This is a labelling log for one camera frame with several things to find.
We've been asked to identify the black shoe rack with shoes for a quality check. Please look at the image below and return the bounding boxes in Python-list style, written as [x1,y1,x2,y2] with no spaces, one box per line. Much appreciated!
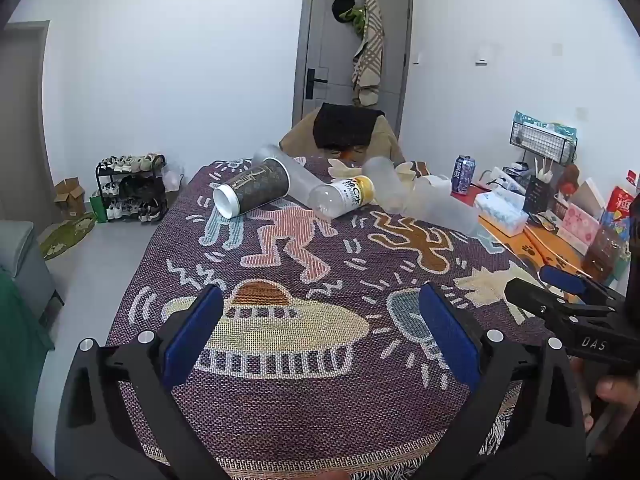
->
[95,153,169,224]

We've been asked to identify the black knitted cloth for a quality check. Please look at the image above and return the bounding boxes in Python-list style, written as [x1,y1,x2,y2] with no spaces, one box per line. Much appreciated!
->
[313,102,386,150]

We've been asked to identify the green plush pendant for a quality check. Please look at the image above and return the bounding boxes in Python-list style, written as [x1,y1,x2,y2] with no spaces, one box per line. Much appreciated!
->
[349,5,369,37]

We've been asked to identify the pink floral box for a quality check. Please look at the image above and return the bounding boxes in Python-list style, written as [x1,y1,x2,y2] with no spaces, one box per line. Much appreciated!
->
[556,202,602,254]

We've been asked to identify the person's right hand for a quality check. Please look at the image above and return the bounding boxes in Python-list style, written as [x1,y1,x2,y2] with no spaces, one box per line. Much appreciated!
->
[580,375,640,433]

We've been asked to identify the tall frosted plastic cup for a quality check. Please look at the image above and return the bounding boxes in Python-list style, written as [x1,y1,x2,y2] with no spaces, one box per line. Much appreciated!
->
[252,143,322,207]

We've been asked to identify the grey sofa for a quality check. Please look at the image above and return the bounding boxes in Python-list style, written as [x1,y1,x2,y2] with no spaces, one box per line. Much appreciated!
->
[0,219,65,313]

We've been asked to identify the orange paw print mat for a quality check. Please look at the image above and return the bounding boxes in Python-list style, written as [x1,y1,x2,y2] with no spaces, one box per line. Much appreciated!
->
[451,187,587,283]

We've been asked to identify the blue drink carton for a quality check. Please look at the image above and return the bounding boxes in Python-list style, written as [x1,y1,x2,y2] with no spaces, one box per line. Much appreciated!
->
[451,155,477,195]

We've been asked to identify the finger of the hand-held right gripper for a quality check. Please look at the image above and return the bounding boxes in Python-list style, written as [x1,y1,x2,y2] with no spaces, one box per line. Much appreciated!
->
[504,278,578,327]
[538,265,627,307]

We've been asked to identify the black pen holder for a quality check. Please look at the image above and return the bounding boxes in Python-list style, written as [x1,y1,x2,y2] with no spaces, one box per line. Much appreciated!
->
[522,175,552,214]

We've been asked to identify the white tissue box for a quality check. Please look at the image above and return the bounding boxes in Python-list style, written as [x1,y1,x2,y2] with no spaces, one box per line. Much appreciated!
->
[473,191,530,237]

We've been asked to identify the green cloth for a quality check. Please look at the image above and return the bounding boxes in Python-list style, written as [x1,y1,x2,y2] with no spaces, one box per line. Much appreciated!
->
[0,266,57,413]

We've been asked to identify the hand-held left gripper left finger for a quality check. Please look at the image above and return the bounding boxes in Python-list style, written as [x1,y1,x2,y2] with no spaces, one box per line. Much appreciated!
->
[55,284,225,480]

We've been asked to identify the printed figure blanket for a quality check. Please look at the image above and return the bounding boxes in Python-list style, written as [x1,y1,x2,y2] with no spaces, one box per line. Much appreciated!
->
[104,154,568,480]

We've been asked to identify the brown plush toy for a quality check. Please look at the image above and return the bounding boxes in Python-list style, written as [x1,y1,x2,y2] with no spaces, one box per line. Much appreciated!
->
[557,163,582,197]

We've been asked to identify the brown transparent box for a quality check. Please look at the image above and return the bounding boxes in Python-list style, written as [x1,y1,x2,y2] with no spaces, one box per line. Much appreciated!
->
[581,224,629,282]

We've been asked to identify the black wire basket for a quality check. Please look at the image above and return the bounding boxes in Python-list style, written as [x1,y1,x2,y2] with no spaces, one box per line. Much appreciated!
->
[509,119,577,167]

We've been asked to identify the black door handle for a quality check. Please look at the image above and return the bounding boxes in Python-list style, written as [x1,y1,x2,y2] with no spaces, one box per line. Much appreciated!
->
[304,67,329,101]

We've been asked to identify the clear bottle yellow cap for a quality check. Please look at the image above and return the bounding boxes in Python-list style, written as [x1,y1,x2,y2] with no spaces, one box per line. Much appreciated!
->
[307,175,376,220]

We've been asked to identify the green floor rug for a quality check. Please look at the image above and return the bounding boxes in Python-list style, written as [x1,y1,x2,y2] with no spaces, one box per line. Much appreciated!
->
[38,211,99,262]

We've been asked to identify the cardboard box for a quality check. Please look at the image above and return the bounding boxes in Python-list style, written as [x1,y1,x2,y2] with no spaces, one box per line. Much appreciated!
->
[53,177,87,217]

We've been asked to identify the dark patterned tumbler cup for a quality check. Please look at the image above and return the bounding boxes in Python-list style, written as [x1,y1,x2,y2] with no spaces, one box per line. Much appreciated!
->
[212,157,291,220]

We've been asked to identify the grey door with handle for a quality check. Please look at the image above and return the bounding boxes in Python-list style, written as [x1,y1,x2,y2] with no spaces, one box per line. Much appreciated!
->
[291,0,415,137]

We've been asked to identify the plaid beige scarf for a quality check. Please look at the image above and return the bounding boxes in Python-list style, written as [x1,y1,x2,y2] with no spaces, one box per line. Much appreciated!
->
[351,0,386,109]

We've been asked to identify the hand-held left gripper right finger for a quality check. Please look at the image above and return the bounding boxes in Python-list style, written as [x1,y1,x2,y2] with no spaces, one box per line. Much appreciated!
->
[417,282,587,480]

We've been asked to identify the plain grey door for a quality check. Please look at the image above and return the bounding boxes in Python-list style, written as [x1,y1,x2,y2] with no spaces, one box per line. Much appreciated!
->
[0,20,52,222]

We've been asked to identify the clear plastic bag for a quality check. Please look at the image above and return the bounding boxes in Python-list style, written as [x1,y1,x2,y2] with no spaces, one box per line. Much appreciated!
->
[161,159,187,194]

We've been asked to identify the black glasses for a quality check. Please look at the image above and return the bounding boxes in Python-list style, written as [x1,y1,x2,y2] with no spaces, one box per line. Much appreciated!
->
[527,211,560,234]

